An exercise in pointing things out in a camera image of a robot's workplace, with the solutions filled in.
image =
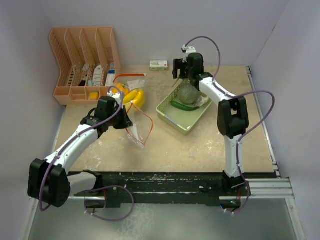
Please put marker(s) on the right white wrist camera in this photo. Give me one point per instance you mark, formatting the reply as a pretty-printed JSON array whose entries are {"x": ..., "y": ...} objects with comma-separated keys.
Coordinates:
[{"x": 187, "y": 50}]

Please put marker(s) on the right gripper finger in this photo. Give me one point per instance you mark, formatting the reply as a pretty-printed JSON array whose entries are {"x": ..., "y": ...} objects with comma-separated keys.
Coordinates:
[
  {"x": 183, "y": 70},
  {"x": 176, "y": 67}
]

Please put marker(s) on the white garlic bulb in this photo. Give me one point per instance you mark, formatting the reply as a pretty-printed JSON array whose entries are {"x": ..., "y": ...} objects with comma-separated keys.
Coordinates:
[{"x": 203, "y": 99}]

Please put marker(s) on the white patterned pouch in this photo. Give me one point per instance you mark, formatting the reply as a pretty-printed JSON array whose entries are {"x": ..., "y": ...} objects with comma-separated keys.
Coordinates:
[{"x": 97, "y": 75}]

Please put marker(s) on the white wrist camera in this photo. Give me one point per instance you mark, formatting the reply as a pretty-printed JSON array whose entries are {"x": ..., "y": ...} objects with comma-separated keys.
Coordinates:
[
  {"x": 118, "y": 96},
  {"x": 187, "y": 50}
]

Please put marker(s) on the green plastic basket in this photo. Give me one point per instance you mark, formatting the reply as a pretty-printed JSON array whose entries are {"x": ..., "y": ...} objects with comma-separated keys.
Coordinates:
[{"x": 182, "y": 121}]

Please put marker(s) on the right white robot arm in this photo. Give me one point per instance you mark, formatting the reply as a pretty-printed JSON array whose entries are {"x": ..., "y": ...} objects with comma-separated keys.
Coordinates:
[{"x": 232, "y": 116}]

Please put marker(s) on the yellow banana bunch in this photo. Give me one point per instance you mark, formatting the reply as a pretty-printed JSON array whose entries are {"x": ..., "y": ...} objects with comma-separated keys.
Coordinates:
[{"x": 135, "y": 96}]

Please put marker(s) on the green cucumber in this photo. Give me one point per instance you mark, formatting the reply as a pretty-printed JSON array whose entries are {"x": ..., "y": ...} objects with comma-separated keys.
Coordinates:
[{"x": 182, "y": 107}]

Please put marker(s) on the clear orange-zip bag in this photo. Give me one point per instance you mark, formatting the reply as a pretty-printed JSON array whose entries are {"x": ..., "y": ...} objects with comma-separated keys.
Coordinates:
[
  {"x": 131, "y": 80},
  {"x": 142, "y": 127}
]

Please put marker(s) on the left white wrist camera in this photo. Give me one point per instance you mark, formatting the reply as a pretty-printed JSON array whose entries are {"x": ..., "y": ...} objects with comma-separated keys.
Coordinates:
[{"x": 118, "y": 96}]

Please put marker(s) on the black white item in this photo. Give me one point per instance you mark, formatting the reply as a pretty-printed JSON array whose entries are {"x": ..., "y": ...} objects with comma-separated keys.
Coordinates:
[{"x": 84, "y": 76}]

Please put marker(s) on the aluminium frame rail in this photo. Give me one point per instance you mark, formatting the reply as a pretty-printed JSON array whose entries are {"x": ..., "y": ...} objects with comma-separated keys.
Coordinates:
[{"x": 278, "y": 188}]

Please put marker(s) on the green netted melon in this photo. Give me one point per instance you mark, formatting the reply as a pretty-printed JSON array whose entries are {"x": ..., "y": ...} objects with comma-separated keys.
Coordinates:
[{"x": 188, "y": 94}]

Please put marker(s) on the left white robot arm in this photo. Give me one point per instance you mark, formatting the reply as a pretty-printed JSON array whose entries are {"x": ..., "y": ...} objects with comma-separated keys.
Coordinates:
[{"x": 49, "y": 180}]

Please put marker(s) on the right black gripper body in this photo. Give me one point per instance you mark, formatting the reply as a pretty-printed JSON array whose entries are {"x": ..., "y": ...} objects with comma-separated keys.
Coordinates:
[{"x": 190, "y": 72}]

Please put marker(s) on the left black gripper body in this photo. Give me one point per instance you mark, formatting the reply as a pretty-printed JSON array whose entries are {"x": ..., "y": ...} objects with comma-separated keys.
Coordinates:
[{"x": 119, "y": 121}]

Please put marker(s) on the pink desk file organizer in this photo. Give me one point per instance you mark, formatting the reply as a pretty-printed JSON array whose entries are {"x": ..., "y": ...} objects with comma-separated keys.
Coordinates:
[{"x": 75, "y": 46}]

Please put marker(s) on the white blue packet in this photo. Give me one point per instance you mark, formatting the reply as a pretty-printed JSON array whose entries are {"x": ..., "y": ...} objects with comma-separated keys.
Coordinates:
[{"x": 111, "y": 75}]

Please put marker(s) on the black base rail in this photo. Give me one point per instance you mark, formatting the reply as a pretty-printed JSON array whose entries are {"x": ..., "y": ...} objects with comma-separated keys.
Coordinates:
[{"x": 205, "y": 188}]

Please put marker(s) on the small green white box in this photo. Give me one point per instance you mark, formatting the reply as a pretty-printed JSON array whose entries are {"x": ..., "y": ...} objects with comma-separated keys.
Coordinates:
[{"x": 158, "y": 65}]

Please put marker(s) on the yellow small box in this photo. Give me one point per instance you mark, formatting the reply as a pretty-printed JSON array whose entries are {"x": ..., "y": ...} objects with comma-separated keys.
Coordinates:
[{"x": 94, "y": 96}]

